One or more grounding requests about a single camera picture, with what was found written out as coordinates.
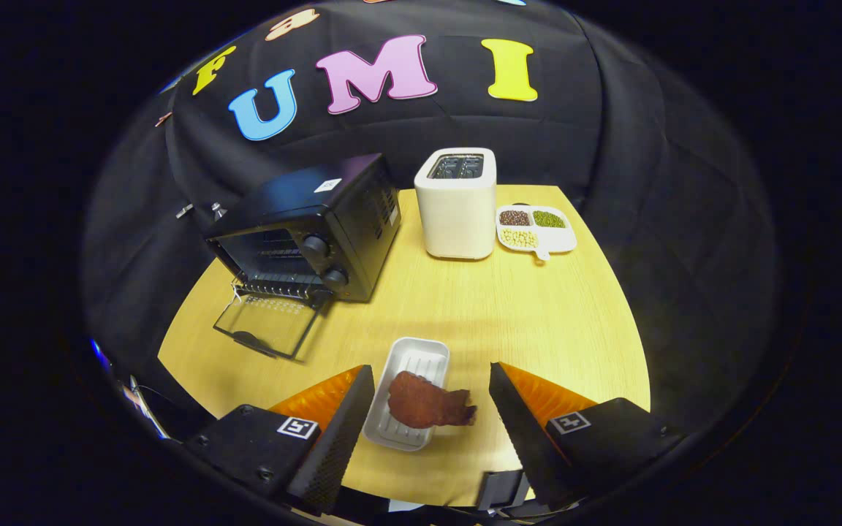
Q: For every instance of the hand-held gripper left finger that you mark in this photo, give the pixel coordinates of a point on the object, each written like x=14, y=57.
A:
x=337, y=438

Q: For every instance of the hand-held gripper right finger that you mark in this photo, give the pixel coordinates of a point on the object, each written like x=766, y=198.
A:
x=523, y=438

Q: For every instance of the brown meat piece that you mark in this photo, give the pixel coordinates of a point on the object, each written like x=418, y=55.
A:
x=421, y=402

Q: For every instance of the black toaster oven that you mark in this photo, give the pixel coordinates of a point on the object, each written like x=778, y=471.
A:
x=362, y=219

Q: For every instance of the white toaster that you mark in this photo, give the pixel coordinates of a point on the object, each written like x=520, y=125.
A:
x=457, y=219

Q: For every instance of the white ribbed tray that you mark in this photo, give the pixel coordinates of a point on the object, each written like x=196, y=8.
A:
x=414, y=356

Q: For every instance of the white divided dish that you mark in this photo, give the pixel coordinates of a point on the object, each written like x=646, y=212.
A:
x=558, y=240

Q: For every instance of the pile of yellow beans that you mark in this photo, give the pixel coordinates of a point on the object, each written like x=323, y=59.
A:
x=520, y=237

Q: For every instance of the pile of green beans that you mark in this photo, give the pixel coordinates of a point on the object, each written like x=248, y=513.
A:
x=549, y=218

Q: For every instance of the pile of brown beans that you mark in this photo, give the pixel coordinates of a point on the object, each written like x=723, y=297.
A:
x=514, y=217

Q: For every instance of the black backdrop cloth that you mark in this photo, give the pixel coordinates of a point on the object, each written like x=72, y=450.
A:
x=611, y=146

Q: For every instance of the pink clothespin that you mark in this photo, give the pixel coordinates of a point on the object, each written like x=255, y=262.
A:
x=164, y=119

